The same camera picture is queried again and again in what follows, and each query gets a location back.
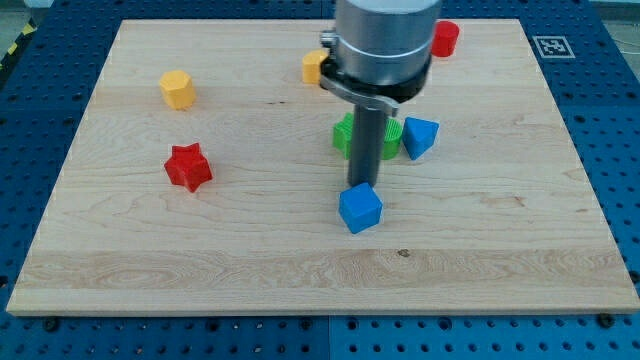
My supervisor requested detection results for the blue cube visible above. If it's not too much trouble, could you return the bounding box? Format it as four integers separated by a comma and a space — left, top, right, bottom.
338, 183, 383, 234

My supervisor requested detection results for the yellow block behind arm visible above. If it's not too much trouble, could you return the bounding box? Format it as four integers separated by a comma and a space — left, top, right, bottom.
302, 49, 328, 84

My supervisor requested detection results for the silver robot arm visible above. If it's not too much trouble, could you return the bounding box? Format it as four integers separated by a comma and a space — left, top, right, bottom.
333, 0, 442, 86

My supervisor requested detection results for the green ridged block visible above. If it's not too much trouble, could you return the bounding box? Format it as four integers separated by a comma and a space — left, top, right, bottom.
332, 112, 403, 160

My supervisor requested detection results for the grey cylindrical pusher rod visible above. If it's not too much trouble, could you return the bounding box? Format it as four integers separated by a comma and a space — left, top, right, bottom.
347, 105, 388, 187

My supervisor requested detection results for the blue triangular prism block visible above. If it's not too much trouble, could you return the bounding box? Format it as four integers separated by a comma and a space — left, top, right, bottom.
402, 117, 440, 160

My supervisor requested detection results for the wooden board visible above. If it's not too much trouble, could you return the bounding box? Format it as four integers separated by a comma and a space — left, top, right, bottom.
7, 19, 639, 317

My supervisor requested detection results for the red star block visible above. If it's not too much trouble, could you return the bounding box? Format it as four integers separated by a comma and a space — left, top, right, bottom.
164, 143, 214, 193

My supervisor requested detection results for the yellow hexagonal block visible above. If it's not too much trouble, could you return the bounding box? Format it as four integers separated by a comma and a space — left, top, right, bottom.
159, 70, 196, 110

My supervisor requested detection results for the red cylinder block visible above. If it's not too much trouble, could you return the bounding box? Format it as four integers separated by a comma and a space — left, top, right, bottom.
431, 20, 460, 57

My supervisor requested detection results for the white fiducial marker tag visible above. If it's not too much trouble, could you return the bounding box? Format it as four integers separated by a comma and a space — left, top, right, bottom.
533, 35, 575, 59

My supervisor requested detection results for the black clamp ring with lever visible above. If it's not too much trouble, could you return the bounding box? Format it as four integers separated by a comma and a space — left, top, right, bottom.
318, 29, 433, 118

